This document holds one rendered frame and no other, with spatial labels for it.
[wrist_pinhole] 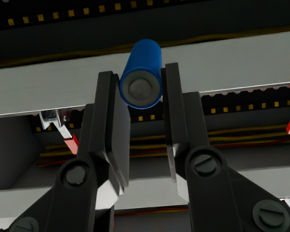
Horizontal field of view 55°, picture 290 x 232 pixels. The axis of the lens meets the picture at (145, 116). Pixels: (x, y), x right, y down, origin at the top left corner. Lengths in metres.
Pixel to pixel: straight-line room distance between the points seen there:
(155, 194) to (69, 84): 0.20
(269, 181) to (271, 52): 0.20
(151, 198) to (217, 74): 0.21
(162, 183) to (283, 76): 0.21
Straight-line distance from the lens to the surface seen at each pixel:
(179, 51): 0.26
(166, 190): 0.40
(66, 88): 0.28
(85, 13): 0.39
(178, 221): 0.65
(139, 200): 0.41
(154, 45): 0.16
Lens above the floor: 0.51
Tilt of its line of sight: 41 degrees up
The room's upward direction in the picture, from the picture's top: 169 degrees clockwise
